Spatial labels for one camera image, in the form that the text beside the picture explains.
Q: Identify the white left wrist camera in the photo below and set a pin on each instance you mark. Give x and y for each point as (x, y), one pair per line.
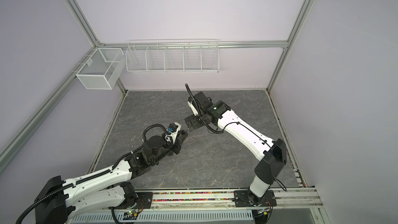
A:
(173, 130)

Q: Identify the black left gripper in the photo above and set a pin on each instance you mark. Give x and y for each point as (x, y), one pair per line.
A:
(178, 143)

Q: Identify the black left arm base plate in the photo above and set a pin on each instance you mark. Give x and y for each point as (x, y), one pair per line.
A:
(137, 200)

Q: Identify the white wire shelf basket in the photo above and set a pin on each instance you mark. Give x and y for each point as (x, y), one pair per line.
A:
(172, 55)

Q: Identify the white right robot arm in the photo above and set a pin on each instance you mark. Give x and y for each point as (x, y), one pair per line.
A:
(219, 118)

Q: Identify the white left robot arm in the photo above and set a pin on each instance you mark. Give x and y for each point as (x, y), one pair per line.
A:
(61, 200)

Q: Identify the white vented cable duct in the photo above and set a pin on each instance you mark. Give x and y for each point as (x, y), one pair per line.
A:
(169, 217)

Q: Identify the white mesh box basket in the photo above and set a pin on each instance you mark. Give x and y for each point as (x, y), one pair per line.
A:
(102, 69)

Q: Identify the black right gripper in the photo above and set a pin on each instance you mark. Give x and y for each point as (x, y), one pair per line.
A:
(194, 119)

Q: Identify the aluminium frame post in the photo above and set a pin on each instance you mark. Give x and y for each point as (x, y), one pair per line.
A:
(302, 15)

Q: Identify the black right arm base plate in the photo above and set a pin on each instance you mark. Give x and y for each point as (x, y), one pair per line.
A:
(245, 198)

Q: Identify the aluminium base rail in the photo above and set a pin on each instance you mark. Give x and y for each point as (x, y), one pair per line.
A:
(187, 200)

